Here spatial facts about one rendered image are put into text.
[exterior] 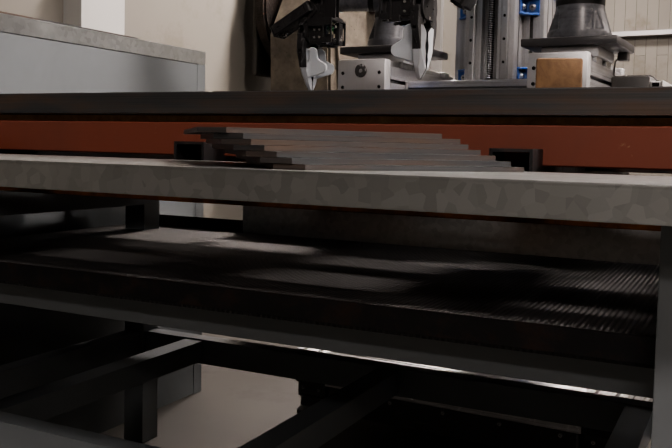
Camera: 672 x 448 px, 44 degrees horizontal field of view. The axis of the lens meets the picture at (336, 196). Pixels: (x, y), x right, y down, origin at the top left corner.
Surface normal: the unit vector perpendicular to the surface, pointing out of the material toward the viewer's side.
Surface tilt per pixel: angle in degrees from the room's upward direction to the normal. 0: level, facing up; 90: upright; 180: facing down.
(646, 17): 90
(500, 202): 90
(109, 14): 90
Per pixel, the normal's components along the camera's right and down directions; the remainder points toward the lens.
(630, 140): -0.45, 0.04
